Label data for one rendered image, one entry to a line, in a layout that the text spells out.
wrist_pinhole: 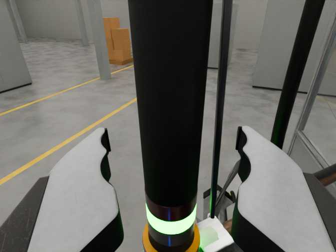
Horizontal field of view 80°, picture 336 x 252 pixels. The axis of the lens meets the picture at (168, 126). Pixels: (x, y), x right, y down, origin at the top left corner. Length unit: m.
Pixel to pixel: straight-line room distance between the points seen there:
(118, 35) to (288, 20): 5.36
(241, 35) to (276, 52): 6.86
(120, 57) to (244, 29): 6.87
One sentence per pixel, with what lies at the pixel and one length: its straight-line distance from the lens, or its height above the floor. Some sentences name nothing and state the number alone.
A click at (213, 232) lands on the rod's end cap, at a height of 1.55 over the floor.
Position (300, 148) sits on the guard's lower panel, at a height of 0.92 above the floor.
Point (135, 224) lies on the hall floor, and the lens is 2.13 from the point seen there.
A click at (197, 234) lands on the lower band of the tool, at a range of 0.17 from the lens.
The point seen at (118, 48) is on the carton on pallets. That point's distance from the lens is 8.31.
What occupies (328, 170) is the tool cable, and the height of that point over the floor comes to 1.56.
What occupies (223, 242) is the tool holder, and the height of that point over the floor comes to 1.55.
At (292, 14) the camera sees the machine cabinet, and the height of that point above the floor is 1.67.
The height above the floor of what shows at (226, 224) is 1.55.
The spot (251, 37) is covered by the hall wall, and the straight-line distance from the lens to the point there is 12.28.
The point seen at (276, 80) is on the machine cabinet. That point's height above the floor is 0.26.
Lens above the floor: 1.72
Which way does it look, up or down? 29 degrees down
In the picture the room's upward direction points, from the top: 1 degrees counter-clockwise
